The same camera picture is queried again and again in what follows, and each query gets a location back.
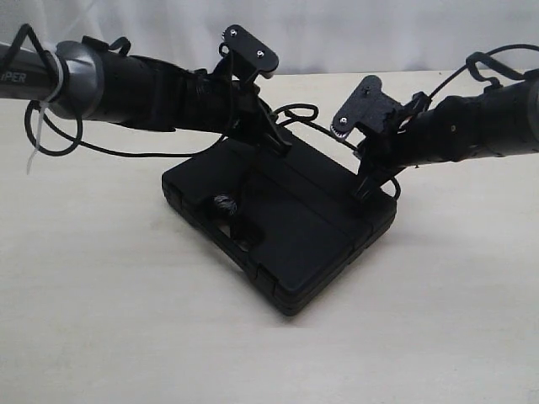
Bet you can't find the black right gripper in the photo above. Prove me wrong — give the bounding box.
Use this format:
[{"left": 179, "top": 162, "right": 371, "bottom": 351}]
[{"left": 353, "top": 94, "right": 431, "bottom": 201}]

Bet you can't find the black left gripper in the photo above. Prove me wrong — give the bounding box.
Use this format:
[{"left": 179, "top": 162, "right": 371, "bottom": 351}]
[{"left": 210, "top": 58, "right": 291, "bottom": 156}]

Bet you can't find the black plastic carrying case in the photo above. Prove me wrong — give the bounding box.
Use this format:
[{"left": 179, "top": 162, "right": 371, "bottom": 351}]
[{"left": 162, "top": 130, "right": 397, "bottom": 316}]

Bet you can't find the black braided rope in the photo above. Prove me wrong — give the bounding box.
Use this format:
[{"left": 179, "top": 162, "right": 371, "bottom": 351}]
[{"left": 75, "top": 104, "right": 401, "bottom": 249}]

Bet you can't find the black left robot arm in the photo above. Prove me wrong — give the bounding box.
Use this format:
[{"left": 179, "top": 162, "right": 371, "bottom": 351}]
[{"left": 1, "top": 25, "right": 291, "bottom": 155}]

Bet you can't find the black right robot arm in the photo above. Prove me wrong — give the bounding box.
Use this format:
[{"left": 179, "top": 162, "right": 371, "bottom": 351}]
[{"left": 355, "top": 79, "right": 538, "bottom": 200}]

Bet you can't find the white backdrop curtain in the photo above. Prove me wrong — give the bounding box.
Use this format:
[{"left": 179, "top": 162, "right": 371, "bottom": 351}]
[{"left": 1, "top": 1, "right": 538, "bottom": 74}]

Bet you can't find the white zip tie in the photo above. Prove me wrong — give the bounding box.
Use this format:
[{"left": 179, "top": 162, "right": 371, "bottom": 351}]
[{"left": 26, "top": 49, "right": 64, "bottom": 175}]

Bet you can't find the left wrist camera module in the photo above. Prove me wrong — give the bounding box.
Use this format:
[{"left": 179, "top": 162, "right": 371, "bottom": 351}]
[{"left": 220, "top": 24, "right": 280, "bottom": 82}]

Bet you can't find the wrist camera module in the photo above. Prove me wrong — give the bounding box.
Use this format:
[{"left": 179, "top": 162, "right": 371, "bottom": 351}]
[
  {"left": 220, "top": 24, "right": 280, "bottom": 82},
  {"left": 330, "top": 75, "right": 403, "bottom": 142}
]

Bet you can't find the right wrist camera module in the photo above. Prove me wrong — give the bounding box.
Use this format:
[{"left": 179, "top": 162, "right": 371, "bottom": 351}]
[{"left": 330, "top": 75, "right": 403, "bottom": 142}]

